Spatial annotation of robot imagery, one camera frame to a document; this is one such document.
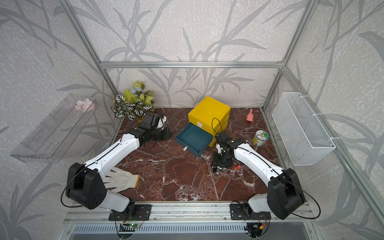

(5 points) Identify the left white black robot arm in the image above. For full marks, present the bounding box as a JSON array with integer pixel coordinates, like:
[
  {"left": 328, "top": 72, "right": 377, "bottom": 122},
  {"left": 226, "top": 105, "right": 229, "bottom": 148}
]
[{"left": 62, "top": 128, "right": 173, "bottom": 213}]

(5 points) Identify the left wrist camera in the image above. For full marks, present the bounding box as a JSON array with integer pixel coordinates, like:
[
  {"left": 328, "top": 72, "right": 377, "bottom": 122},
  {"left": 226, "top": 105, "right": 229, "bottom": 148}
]
[{"left": 140, "top": 113, "right": 166, "bottom": 131}]

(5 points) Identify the aluminium front rail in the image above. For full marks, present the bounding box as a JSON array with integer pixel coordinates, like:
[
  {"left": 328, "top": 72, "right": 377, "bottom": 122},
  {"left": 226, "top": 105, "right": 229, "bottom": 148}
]
[{"left": 62, "top": 201, "right": 316, "bottom": 225}]

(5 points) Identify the aluminium frame crossbar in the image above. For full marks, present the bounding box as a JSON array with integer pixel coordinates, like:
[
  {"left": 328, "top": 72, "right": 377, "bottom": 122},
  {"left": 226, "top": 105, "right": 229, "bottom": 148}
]
[{"left": 100, "top": 62, "right": 283, "bottom": 69}]

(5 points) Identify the white work glove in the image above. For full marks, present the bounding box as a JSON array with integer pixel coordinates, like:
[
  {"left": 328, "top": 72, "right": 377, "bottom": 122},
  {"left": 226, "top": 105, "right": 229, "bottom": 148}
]
[{"left": 103, "top": 167, "right": 140, "bottom": 193}]

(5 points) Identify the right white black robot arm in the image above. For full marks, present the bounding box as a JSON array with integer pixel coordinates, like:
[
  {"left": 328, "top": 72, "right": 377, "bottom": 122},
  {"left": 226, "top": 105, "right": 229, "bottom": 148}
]
[{"left": 211, "top": 132, "right": 306, "bottom": 220}]

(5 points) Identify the white wire basket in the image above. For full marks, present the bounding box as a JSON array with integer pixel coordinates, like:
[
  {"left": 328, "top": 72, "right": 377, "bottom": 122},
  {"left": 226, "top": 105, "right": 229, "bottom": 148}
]
[{"left": 272, "top": 92, "right": 336, "bottom": 166}]

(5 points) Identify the artificial potted plant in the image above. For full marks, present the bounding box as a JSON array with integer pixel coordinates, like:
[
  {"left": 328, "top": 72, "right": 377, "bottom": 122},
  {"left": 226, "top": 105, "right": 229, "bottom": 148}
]
[{"left": 111, "top": 81, "right": 155, "bottom": 123}]

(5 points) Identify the yellow drawer cabinet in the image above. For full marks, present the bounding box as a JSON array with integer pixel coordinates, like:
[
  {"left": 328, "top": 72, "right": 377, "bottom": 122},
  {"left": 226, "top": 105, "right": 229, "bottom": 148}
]
[{"left": 188, "top": 97, "right": 231, "bottom": 147}]

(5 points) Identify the pink plastic scoop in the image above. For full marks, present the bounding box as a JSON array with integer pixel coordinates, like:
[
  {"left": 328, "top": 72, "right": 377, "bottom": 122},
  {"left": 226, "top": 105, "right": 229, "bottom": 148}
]
[{"left": 246, "top": 109, "right": 254, "bottom": 123}]

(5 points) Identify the teal drawer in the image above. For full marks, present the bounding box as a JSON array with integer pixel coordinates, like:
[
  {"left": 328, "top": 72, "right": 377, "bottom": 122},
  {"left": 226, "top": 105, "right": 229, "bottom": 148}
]
[{"left": 175, "top": 123, "right": 213, "bottom": 158}]

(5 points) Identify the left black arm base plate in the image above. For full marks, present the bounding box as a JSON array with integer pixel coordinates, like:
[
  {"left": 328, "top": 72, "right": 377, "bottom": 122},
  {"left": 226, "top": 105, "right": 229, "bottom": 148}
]
[{"left": 108, "top": 204, "right": 152, "bottom": 222}]

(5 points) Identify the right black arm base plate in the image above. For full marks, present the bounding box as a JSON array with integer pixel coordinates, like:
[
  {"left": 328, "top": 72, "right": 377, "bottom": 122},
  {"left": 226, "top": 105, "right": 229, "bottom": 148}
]
[{"left": 230, "top": 202, "right": 271, "bottom": 221}]

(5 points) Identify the clear acrylic wall shelf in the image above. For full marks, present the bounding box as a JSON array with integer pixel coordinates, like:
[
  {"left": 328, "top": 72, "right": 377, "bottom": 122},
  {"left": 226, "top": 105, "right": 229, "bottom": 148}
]
[{"left": 11, "top": 94, "right": 99, "bottom": 164}]

